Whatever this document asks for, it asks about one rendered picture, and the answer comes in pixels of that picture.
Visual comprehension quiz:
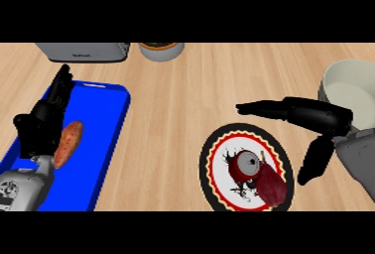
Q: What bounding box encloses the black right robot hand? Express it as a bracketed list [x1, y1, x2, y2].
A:
[235, 96, 355, 187]

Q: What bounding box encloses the red can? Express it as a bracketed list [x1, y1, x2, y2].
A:
[228, 149, 266, 182]

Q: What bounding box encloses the grey toaster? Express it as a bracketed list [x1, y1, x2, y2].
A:
[35, 43, 132, 64]

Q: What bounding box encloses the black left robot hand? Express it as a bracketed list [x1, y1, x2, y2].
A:
[12, 63, 77, 160]

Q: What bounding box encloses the orange sweet potato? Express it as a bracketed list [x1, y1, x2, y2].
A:
[52, 120, 86, 170]

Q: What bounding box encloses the black rimmed patterned plate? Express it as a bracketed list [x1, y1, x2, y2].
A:
[198, 122, 296, 212]

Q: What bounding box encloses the dark red beet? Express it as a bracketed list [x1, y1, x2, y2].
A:
[256, 163, 289, 208]

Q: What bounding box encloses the pale grey-green bowl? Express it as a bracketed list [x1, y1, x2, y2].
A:
[317, 59, 375, 131]

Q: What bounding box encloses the blue tray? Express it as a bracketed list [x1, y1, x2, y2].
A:
[0, 79, 132, 212]

